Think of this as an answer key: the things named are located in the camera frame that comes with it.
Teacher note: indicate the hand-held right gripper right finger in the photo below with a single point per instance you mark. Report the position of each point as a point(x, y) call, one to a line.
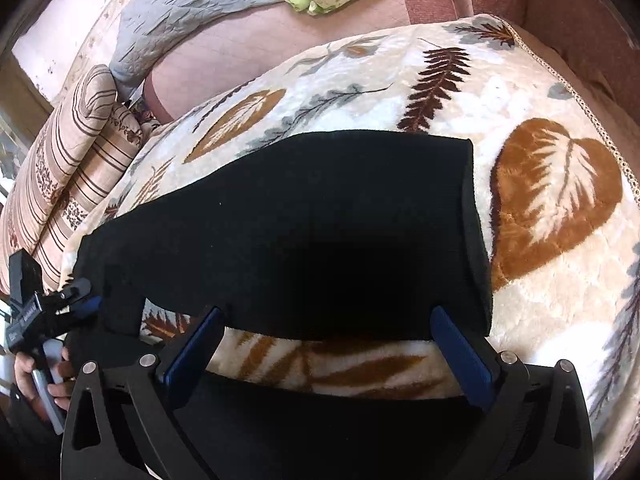
point(462, 355)

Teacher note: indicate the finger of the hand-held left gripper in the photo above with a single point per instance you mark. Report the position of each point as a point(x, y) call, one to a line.
point(72, 294)
point(85, 308)

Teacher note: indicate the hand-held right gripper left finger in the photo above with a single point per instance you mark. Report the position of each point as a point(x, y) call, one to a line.
point(192, 345)

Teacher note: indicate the black pants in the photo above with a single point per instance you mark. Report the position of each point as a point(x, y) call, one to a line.
point(300, 210)

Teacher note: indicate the person's left hand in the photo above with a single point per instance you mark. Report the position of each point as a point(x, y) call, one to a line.
point(61, 370)

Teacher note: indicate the leaf-print plush blanket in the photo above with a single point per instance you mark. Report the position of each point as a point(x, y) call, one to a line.
point(550, 285)

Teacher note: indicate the striped floral cushion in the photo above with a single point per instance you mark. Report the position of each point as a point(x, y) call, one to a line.
point(75, 170)

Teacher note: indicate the person's dark clothing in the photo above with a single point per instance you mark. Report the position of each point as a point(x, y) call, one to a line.
point(25, 450)

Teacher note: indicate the grey quilted blanket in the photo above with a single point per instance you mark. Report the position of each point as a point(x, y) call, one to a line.
point(190, 10)

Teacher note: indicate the pink sofa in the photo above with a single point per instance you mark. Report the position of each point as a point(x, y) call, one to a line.
point(300, 40)

